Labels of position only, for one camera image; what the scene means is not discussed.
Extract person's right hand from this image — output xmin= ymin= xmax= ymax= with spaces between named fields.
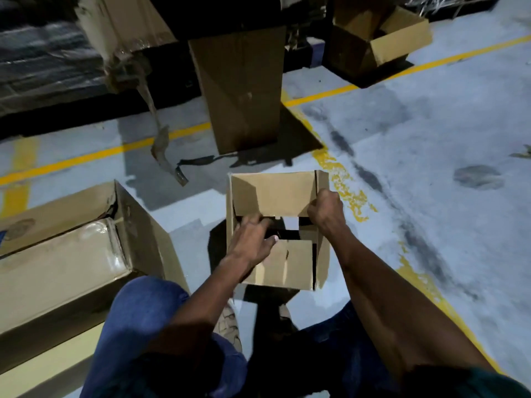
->
xmin=306 ymin=188 xmax=347 ymax=241

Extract person's blue jeans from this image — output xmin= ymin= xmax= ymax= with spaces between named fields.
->
xmin=81 ymin=275 xmax=399 ymax=398

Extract person's left forearm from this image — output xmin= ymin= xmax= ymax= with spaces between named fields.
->
xmin=149 ymin=256 xmax=258 ymax=357

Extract dusty torn cardboard box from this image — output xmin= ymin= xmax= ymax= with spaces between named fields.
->
xmin=0 ymin=180 xmax=190 ymax=295

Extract brown cardboard box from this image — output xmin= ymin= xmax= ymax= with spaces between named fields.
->
xmin=323 ymin=0 xmax=433 ymax=81

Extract small bluish block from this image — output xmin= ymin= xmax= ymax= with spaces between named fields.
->
xmin=309 ymin=36 xmax=325 ymax=69

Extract small cardboard box hazard label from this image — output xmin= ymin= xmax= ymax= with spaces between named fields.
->
xmin=226 ymin=170 xmax=331 ymax=291

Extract upright brown cardboard sheet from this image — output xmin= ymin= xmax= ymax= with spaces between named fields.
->
xmin=189 ymin=27 xmax=324 ymax=156

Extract hanging brown tape strip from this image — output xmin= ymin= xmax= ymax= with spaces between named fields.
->
xmin=137 ymin=78 xmax=190 ymax=187

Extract person's left woven shoe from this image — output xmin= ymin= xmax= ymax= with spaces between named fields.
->
xmin=214 ymin=302 xmax=243 ymax=353

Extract person's right forearm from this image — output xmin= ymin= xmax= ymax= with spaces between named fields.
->
xmin=327 ymin=232 xmax=494 ymax=382

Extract person's left hand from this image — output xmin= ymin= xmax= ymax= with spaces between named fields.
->
xmin=227 ymin=214 xmax=279 ymax=270

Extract pile of brown cardboard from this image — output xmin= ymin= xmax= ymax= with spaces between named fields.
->
xmin=74 ymin=0 xmax=179 ymax=94

